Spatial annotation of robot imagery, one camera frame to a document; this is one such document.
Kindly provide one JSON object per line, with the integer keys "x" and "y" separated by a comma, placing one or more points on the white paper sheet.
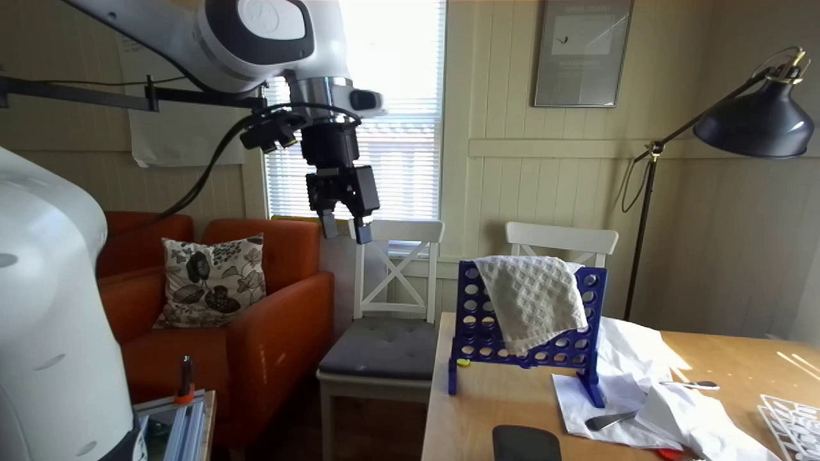
{"x": 577, "y": 399}

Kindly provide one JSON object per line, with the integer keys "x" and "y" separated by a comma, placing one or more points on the white plastic rack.
{"x": 794, "y": 426}

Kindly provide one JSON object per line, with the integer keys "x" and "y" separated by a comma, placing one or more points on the blue connect four frame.
{"x": 591, "y": 388}

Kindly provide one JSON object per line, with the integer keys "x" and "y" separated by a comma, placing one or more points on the small dark grey utensil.
{"x": 607, "y": 421}

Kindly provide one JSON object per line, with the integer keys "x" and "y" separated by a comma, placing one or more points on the black floor lamp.
{"x": 755, "y": 124}

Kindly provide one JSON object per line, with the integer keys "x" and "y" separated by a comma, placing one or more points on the orange sofa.
{"x": 272, "y": 342}

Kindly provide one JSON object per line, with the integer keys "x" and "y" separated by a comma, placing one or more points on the grey seat cushion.
{"x": 380, "y": 349}

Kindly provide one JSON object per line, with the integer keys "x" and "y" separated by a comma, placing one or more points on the window with white blinds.
{"x": 399, "y": 162}

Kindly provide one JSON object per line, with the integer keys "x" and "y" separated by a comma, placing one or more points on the white cross-back wooden chair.
{"x": 398, "y": 231}
{"x": 559, "y": 239}

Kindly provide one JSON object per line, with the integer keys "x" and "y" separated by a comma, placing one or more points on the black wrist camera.
{"x": 272, "y": 132}

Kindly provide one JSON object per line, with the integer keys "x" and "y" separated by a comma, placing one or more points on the thin wooden stick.
{"x": 807, "y": 360}

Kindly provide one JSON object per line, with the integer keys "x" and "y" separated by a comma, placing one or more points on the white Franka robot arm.
{"x": 51, "y": 298}

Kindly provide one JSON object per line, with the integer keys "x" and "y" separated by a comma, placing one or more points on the black mounting bar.
{"x": 85, "y": 92}

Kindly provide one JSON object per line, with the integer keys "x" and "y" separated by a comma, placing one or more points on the white crumpled cloth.
{"x": 707, "y": 426}
{"x": 636, "y": 349}

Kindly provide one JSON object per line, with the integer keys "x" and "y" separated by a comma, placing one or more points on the small red object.
{"x": 670, "y": 453}

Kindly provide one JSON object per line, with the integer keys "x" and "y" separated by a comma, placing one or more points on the open box of supplies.
{"x": 175, "y": 426}

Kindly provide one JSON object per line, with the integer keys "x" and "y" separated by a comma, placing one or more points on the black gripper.
{"x": 330, "y": 144}

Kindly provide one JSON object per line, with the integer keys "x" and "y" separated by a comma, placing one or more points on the white wall sheet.
{"x": 188, "y": 135}

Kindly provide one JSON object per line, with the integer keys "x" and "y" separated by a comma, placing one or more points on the white waffle towel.
{"x": 534, "y": 298}

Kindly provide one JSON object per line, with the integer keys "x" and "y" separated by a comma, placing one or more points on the floral print pillow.
{"x": 207, "y": 281}

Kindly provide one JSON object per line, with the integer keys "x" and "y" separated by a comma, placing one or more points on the framed wall picture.
{"x": 581, "y": 51}

